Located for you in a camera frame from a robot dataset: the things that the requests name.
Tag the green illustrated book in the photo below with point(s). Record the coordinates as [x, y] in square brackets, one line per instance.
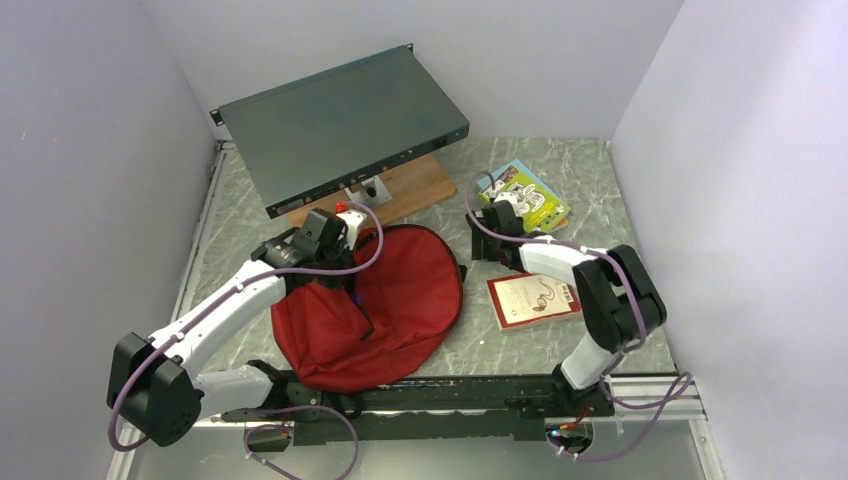
[549, 212]

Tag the light blue book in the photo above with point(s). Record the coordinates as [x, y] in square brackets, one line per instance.
[522, 171]

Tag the wooden board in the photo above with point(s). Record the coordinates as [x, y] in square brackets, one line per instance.
[415, 186]

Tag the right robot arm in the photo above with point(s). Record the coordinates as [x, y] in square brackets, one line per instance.
[620, 304]

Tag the grey rack-mount device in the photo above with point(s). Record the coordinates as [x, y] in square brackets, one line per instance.
[314, 136]

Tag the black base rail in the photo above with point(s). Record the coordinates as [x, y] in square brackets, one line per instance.
[521, 407]

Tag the red student backpack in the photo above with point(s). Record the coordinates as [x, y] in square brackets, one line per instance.
[412, 298]

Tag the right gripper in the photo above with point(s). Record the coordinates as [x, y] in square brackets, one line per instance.
[481, 247]

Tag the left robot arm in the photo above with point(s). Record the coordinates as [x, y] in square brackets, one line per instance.
[158, 388]

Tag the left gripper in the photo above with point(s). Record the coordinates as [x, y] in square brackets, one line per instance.
[330, 282]

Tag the aluminium frame rail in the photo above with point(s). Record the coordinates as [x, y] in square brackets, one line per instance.
[217, 175]

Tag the metal stand bracket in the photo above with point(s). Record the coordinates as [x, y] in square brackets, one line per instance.
[371, 192]

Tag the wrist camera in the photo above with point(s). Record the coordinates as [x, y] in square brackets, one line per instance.
[354, 220]
[515, 201]

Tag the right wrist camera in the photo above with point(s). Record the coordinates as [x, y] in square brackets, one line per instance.
[515, 201]

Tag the red bordered book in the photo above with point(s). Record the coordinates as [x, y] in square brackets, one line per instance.
[525, 300]

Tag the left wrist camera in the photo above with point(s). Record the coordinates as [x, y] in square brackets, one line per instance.
[354, 220]

